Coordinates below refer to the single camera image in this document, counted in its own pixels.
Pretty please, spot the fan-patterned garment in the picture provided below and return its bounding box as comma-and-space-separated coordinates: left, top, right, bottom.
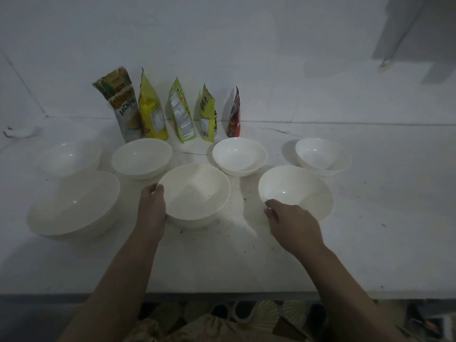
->
123, 300, 330, 342

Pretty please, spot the large white bowl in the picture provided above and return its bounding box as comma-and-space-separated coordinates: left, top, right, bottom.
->
27, 170, 121, 238

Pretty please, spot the person's right hand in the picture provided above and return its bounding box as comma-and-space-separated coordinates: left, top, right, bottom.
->
264, 199, 327, 261

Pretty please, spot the medium white bowl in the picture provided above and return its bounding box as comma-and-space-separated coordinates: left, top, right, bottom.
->
258, 165, 334, 222
156, 164, 231, 229

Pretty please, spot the person's left hand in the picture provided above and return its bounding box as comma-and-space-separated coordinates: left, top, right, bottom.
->
137, 184, 167, 243

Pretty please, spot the light green snack bag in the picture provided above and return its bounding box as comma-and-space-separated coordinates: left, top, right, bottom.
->
169, 77, 197, 143

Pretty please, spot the green and white chips bag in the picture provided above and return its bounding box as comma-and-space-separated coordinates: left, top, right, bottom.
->
93, 66, 145, 143

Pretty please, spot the red snack bag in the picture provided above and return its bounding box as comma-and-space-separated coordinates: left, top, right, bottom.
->
226, 86, 242, 138

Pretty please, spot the yellow-green snack bag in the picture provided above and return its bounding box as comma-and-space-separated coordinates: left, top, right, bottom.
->
199, 83, 217, 143

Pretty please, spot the person's right forearm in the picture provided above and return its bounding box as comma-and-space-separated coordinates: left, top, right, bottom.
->
302, 247, 405, 342

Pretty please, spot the yellow snack bag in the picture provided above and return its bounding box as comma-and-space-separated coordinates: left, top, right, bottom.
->
138, 67, 169, 141

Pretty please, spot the small white bowl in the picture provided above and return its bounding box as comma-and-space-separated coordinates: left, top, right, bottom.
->
212, 137, 268, 177
295, 138, 352, 177
39, 140, 103, 177
111, 138, 173, 181

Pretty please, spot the dark clutter with orange part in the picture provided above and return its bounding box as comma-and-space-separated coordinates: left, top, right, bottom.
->
406, 303, 456, 342

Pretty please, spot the person's left forearm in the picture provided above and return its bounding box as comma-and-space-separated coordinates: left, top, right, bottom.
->
58, 233, 160, 342

